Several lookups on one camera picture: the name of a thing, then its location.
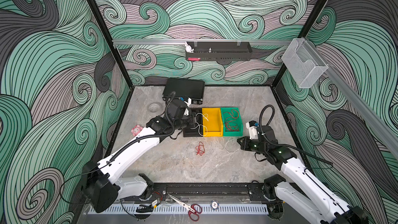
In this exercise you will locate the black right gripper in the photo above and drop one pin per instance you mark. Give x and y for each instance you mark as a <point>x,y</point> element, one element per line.
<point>245,145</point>

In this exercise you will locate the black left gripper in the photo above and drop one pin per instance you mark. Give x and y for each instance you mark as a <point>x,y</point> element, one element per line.
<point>189,116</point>

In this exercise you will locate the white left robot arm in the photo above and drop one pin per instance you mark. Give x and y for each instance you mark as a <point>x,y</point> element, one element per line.
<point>111,168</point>

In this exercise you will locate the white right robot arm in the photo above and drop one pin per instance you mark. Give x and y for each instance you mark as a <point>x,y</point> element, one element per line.
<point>298,187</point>

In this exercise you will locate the black aluminium carry case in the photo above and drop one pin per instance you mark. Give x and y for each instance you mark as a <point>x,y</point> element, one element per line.
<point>194,89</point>

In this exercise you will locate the black plastic bin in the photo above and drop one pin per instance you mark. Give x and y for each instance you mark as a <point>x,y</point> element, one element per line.
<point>195,126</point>

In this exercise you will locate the green plastic bin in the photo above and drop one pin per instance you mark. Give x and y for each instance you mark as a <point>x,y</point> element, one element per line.
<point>232,122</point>

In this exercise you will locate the yellow plastic bin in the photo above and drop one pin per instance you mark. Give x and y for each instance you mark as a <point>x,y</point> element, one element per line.
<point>212,122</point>

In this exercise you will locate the pink pig toy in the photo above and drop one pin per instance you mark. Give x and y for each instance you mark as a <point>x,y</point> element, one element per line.
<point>136,130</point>

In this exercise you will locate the white rabbit figurine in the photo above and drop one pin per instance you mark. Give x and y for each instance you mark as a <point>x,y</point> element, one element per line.
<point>188,48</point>

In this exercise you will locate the round blue white button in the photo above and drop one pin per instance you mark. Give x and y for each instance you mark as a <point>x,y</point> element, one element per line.
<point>214,205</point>

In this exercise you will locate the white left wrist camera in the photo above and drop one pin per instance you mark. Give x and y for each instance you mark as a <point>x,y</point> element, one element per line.
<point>188,102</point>

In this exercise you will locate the black wall shelf tray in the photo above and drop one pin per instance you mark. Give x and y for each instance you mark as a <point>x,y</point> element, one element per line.
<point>221,51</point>

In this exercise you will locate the white slotted cable duct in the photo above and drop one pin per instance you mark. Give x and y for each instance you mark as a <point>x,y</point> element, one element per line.
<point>168,209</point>

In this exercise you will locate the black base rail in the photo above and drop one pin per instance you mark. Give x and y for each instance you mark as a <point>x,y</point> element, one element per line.
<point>211,189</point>

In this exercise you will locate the clear acrylic wall holder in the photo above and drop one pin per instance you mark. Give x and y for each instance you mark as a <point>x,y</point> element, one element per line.
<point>304,62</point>

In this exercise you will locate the aluminium wall rail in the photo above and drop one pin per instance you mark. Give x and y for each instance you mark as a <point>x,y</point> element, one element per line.
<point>159,41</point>

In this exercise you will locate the red handled scissors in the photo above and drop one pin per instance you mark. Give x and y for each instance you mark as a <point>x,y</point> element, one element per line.
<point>194,210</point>

